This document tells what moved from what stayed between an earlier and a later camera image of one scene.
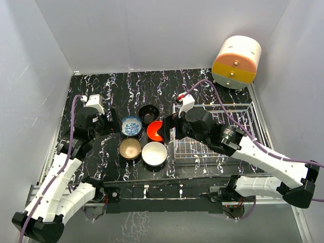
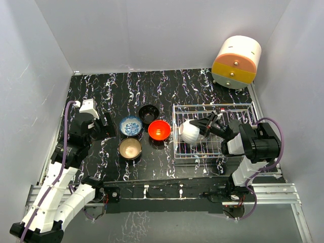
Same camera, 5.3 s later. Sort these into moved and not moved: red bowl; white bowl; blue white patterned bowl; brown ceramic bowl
Moved: white bowl
Not moved: red bowl; brown ceramic bowl; blue white patterned bowl
